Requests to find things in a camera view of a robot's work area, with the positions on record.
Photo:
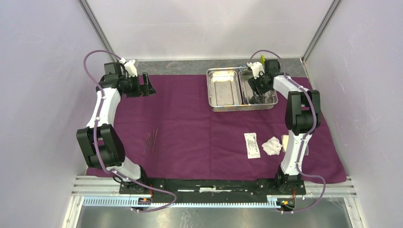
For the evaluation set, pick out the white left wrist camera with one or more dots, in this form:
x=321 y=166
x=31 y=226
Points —
x=130 y=67

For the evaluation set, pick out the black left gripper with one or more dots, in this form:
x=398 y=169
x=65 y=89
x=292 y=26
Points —
x=149 y=90

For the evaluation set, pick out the steel forceps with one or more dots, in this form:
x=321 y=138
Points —
x=147 y=142
x=155 y=131

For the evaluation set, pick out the steel needle holder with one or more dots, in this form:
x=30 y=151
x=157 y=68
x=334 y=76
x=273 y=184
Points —
x=261 y=99

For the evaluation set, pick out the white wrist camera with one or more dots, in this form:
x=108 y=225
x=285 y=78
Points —
x=130 y=67
x=257 y=69

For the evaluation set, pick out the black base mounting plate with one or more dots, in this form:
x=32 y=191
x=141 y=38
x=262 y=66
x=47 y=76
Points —
x=225 y=191

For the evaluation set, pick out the steel two-compartment tray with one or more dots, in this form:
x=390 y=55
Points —
x=228 y=90

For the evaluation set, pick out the white gauze packet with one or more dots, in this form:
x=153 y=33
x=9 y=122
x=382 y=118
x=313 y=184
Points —
x=272 y=146

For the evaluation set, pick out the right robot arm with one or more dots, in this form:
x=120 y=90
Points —
x=301 y=117

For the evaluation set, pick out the maroon cloth wrap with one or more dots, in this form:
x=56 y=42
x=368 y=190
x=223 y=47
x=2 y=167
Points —
x=194 y=142

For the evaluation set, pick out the white gauze pad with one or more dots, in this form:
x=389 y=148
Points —
x=284 y=142

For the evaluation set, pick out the aluminium frame rail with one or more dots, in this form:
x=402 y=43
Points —
x=88 y=38
x=95 y=191

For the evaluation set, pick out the green suture packet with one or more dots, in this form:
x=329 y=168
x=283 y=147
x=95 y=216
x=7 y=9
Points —
x=252 y=145

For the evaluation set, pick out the aluminium frame rail left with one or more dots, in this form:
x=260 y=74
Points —
x=88 y=38

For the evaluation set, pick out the aluminium front frame rail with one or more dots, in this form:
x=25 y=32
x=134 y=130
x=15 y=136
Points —
x=95 y=191

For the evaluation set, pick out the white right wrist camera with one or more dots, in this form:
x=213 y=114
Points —
x=257 y=69

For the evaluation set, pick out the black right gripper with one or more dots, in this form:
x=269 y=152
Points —
x=254 y=83

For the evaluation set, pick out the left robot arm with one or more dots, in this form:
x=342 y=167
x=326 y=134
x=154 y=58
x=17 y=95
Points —
x=99 y=142

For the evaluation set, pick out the aluminium frame post right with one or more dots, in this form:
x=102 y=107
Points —
x=321 y=29

